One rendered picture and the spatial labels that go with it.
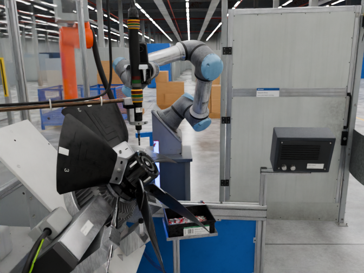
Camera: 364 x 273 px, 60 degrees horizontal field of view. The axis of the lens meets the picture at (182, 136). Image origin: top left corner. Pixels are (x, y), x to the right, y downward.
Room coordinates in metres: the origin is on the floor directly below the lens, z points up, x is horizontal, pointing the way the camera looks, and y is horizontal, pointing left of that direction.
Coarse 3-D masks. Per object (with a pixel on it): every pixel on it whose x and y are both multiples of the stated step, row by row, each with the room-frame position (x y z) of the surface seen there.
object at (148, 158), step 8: (136, 152) 1.06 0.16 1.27; (144, 152) 1.11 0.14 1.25; (128, 160) 1.04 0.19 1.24; (136, 160) 1.02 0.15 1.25; (144, 160) 1.08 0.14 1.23; (152, 160) 1.11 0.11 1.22; (128, 168) 1.02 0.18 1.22; (136, 168) 1.01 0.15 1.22; (144, 168) 1.01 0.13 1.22; (152, 168) 1.06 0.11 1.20; (128, 176) 1.01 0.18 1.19; (136, 176) 1.01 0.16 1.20; (144, 176) 1.01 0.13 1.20; (152, 176) 1.02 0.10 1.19; (112, 184) 1.01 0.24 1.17; (120, 184) 1.02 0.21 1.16; (128, 184) 1.03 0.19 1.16; (136, 184) 1.01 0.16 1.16; (144, 184) 1.03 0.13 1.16; (120, 192) 1.00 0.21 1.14; (128, 192) 1.02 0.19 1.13
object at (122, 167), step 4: (116, 160) 0.99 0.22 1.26; (120, 160) 1.00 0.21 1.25; (124, 160) 1.02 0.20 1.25; (116, 164) 0.99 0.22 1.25; (120, 164) 1.00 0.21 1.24; (124, 164) 1.02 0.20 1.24; (116, 168) 0.99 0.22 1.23; (120, 168) 1.00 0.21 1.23; (124, 168) 1.02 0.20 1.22; (116, 172) 0.99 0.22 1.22; (120, 172) 1.00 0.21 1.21; (112, 176) 0.97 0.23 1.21; (116, 176) 0.99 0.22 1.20; (120, 176) 1.00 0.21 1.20; (112, 180) 0.97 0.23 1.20; (116, 180) 0.99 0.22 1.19; (120, 180) 1.00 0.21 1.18
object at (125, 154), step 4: (120, 144) 1.12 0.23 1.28; (124, 144) 1.13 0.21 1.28; (116, 148) 1.11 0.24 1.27; (120, 148) 1.11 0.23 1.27; (124, 148) 1.11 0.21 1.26; (128, 148) 1.12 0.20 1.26; (116, 152) 1.10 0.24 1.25; (124, 152) 1.10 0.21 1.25; (128, 152) 1.11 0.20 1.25; (132, 152) 1.11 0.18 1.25; (120, 156) 1.09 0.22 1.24; (124, 156) 1.09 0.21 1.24; (128, 156) 1.09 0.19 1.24
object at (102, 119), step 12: (72, 108) 1.16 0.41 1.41; (84, 108) 1.19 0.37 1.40; (96, 108) 1.21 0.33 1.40; (108, 108) 1.24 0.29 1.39; (84, 120) 1.15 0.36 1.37; (96, 120) 1.16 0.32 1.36; (108, 120) 1.18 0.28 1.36; (120, 120) 1.21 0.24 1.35; (96, 132) 1.13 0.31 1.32; (108, 132) 1.14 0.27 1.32; (120, 132) 1.16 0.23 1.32; (108, 144) 1.11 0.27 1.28
